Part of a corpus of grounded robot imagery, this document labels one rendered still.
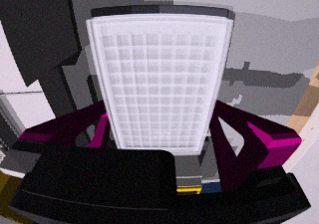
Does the yellow open-top bin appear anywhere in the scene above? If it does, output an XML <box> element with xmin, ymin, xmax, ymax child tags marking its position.
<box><xmin>0</xmin><ymin>171</ymin><xmax>33</xmax><ymax>224</ymax></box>

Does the blue open-top bin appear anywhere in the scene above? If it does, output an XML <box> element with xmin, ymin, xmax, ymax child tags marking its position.
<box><xmin>199</xmin><ymin>182</ymin><xmax>221</xmax><ymax>193</ymax></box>

